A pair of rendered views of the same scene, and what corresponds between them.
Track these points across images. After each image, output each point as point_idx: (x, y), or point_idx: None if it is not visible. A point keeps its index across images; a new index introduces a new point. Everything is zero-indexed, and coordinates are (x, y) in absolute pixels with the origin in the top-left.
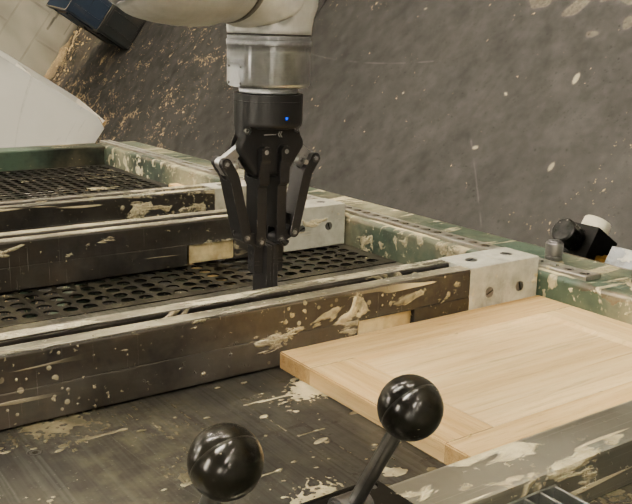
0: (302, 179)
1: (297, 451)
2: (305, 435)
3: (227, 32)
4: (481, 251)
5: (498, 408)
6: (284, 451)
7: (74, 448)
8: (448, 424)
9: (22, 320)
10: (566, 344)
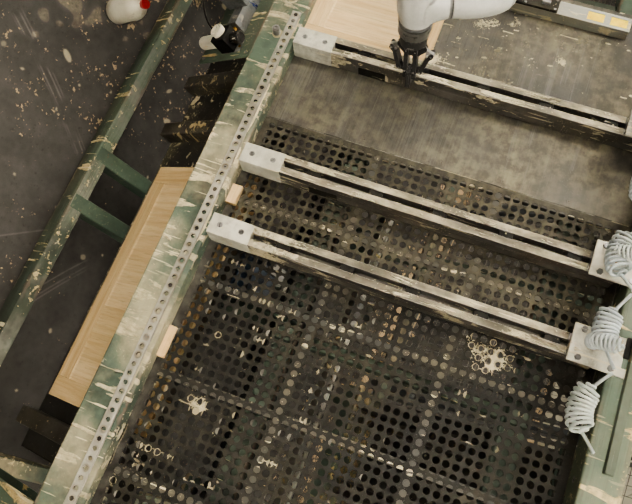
0: (399, 47)
1: (467, 39)
2: (458, 42)
3: (430, 24)
4: (307, 45)
5: None
6: (470, 41)
7: (508, 80)
8: None
9: (451, 176)
10: (350, 11)
